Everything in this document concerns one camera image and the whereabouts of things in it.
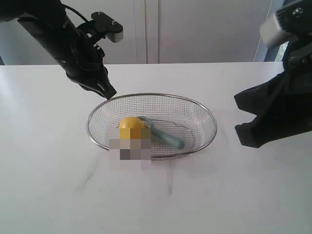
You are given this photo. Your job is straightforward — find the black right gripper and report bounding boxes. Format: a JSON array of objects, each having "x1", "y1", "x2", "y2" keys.
[{"x1": 234, "y1": 36, "x2": 312, "y2": 148}]

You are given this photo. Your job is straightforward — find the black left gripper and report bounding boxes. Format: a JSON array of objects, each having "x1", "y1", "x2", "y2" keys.
[{"x1": 58, "y1": 36, "x2": 117, "y2": 99}]

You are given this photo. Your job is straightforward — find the yellow lemon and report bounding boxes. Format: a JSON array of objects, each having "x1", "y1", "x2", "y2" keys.
[{"x1": 119, "y1": 117, "x2": 145, "y2": 139}]

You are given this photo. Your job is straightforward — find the teal handled peeler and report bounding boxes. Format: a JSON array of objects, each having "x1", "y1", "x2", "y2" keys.
[{"x1": 137, "y1": 116, "x2": 185, "y2": 150}]

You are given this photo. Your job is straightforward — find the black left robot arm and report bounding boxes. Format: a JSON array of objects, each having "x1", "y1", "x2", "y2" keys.
[{"x1": 0, "y1": 0, "x2": 123, "y2": 99}]

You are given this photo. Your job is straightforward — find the white cabinet doors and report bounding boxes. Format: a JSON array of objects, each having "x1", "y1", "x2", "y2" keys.
[{"x1": 0, "y1": 0, "x2": 297, "y2": 66}]

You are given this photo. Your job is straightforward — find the oval steel mesh basket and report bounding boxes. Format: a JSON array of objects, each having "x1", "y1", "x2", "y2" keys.
[{"x1": 86, "y1": 93, "x2": 217, "y2": 160}]

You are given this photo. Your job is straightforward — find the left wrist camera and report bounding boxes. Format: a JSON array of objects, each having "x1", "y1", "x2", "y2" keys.
[{"x1": 78, "y1": 12, "x2": 123, "y2": 44}]

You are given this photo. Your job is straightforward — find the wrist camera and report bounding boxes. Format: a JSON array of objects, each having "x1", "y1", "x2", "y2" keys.
[
  {"x1": 259, "y1": 0, "x2": 312, "y2": 49},
  {"x1": 78, "y1": 12, "x2": 123, "y2": 44}
]

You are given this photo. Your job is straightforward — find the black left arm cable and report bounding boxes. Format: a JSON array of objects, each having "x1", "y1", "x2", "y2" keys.
[{"x1": 64, "y1": 5, "x2": 90, "y2": 24}]

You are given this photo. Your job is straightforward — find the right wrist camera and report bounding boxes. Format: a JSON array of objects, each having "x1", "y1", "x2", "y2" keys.
[{"x1": 259, "y1": 0, "x2": 312, "y2": 49}]

